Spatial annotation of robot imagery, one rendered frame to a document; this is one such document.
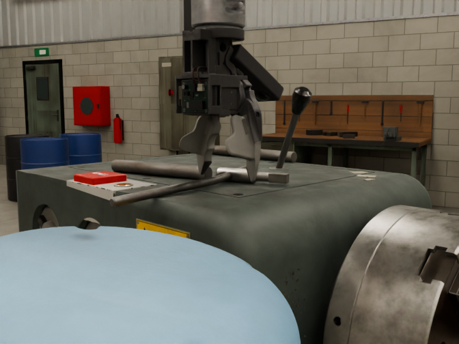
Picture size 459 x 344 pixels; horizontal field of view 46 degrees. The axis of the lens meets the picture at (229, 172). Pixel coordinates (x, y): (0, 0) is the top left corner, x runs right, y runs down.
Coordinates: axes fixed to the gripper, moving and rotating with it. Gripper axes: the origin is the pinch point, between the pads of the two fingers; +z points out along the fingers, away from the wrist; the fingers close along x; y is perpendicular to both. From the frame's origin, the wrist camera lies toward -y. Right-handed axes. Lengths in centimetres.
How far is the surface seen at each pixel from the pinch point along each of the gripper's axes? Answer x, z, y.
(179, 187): -0.6, 1.3, 8.9
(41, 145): -564, 46, -244
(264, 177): 2.4, 1.0, -5.1
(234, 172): -2.1, 0.6, -3.2
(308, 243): 16.4, 7.0, 2.7
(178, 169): -11.6, 0.7, 0.0
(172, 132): -620, 45, -493
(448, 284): 31.8, 9.6, -2.2
